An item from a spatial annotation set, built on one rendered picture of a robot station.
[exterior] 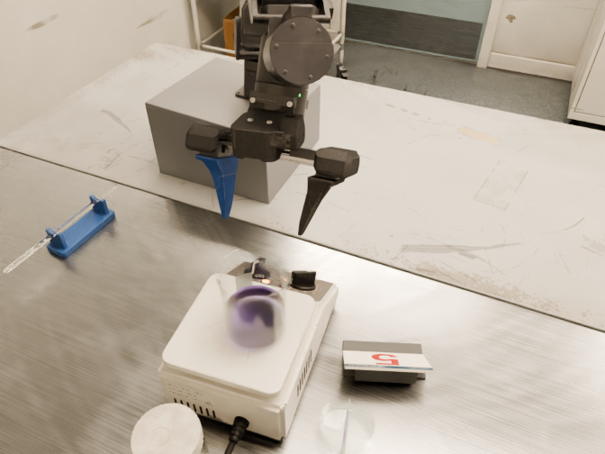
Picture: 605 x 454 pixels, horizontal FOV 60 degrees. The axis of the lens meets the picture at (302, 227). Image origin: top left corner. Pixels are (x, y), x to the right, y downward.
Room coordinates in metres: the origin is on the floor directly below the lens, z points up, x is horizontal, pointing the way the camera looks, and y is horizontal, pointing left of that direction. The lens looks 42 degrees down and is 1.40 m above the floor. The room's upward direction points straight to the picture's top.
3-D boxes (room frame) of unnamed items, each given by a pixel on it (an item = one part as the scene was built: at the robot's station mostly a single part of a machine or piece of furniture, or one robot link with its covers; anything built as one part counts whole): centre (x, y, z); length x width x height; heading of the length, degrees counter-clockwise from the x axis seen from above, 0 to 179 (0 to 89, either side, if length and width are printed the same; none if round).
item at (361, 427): (0.25, -0.04, 0.91); 0.06 x 0.06 x 0.02
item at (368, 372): (0.33, -0.09, 0.92); 0.09 x 0.06 x 0.04; 87
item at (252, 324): (0.31, 0.04, 1.03); 0.07 x 0.06 x 0.08; 67
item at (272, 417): (0.34, 0.05, 0.94); 0.22 x 0.13 x 0.08; 162
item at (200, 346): (0.32, 0.06, 0.98); 0.12 x 0.12 x 0.01; 72
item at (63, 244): (0.55, 0.31, 0.92); 0.10 x 0.03 x 0.04; 153
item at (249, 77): (0.75, 0.06, 1.04); 0.07 x 0.07 x 0.06; 69
